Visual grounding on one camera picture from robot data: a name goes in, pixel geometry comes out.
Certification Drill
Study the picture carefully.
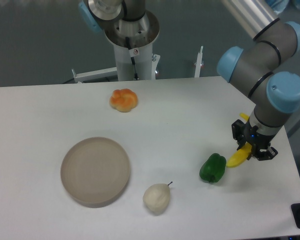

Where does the beige round plate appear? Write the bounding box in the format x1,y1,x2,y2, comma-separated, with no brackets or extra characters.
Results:
60,137,131,208

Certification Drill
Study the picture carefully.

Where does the white metal bracket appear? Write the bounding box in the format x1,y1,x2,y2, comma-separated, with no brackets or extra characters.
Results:
194,45,204,78
71,67,117,83

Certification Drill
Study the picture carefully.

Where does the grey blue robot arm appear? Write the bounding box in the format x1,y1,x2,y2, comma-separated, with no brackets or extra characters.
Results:
78,0,300,161

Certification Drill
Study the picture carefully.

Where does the orange toy bread roll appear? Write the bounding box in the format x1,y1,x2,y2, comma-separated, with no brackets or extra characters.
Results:
109,88,139,113

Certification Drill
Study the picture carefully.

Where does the white right metal bracket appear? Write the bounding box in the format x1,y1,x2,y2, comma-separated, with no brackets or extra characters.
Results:
194,45,204,78

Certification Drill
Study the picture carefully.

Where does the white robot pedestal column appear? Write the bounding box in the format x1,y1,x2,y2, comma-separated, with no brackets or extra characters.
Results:
105,10,160,81

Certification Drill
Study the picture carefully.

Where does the white left metal bracket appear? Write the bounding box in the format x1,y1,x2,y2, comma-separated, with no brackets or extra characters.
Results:
71,67,117,83

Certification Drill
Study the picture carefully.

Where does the green toy bell pepper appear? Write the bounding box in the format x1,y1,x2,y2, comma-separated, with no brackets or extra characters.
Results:
199,153,227,183

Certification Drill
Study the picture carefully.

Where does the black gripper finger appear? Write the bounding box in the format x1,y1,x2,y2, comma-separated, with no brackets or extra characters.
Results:
231,119,247,150
251,144,278,161

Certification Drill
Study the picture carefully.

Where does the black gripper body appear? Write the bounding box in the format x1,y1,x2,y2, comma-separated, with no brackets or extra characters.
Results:
243,116,282,151

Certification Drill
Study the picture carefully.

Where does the white toy pear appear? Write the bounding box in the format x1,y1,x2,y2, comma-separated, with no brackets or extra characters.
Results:
142,181,173,216

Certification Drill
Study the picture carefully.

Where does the black cable on pedestal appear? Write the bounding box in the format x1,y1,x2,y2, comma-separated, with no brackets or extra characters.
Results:
125,36,141,81

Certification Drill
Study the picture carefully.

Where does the yellow toy banana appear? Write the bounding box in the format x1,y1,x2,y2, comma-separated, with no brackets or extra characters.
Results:
226,112,252,168

